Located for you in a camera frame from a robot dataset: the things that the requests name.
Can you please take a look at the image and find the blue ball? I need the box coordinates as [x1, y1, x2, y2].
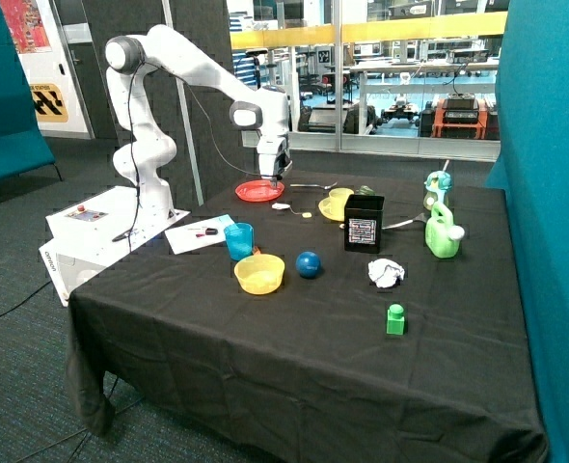
[295, 251, 321, 279]

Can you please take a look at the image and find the blue plastic cup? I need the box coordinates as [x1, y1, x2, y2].
[224, 223, 254, 261]

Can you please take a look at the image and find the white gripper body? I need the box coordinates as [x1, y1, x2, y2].
[257, 135, 293, 181]

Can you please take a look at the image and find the red plastic plate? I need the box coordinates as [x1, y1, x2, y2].
[235, 179, 285, 203]

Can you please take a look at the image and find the dark green object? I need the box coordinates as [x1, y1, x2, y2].
[355, 185, 375, 196]

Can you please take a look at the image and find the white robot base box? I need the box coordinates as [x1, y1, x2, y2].
[40, 186, 188, 306]

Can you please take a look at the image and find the teal partition panel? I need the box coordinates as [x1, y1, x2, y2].
[487, 1, 569, 462]

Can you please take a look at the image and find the green toy block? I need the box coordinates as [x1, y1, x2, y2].
[386, 304, 406, 336]

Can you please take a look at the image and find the black tablecloth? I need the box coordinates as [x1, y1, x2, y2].
[66, 186, 550, 462]

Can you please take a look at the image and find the green-tagged tea bag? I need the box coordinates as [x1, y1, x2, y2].
[271, 203, 312, 219]

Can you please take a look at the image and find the yellow saucer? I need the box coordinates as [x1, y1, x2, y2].
[318, 197, 346, 222]

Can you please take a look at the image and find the metal spoon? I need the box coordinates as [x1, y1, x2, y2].
[289, 182, 338, 191]

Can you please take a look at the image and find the black stand pole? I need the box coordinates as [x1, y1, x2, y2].
[245, 47, 268, 89]

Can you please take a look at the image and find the teal toy bottle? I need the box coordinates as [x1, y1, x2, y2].
[423, 160, 453, 211]

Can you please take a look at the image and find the yellow tea cup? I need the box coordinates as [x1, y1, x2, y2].
[318, 188, 354, 222]

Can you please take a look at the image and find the yellow plastic bowl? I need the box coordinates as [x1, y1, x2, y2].
[234, 254, 285, 295]

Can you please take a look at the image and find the crumpled white paper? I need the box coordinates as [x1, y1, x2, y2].
[367, 259, 405, 288]

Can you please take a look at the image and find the black box with tag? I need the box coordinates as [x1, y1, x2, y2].
[343, 194, 385, 254]

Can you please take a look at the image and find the green toy watering can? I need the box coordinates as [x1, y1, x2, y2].
[424, 203, 465, 259]

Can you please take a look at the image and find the white paper sheet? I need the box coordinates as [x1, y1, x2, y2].
[165, 214, 234, 255]

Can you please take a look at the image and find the teal sofa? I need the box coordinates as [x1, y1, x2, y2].
[0, 8, 56, 179]

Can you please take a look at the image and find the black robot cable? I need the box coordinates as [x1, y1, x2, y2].
[111, 60, 266, 255]

